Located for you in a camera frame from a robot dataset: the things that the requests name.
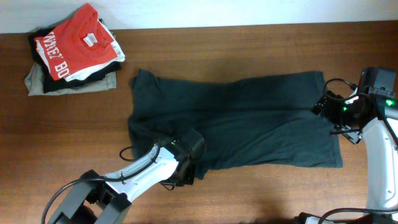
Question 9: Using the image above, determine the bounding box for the dark green t-shirt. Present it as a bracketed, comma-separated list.
[128, 70, 343, 179]

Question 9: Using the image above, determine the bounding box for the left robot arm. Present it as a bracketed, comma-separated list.
[41, 139, 204, 223]

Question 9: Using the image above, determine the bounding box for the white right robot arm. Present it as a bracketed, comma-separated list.
[297, 94, 397, 224]

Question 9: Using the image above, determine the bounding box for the white folded shirt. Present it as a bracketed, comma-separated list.
[35, 21, 126, 83]

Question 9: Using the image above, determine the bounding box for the black folded shirt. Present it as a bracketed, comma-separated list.
[28, 19, 123, 95]

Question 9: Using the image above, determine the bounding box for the red folded t-shirt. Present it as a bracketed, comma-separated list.
[34, 3, 118, 81]

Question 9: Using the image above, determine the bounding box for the olive grey folded garment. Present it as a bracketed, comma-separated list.
[24, 35, 118, 97]

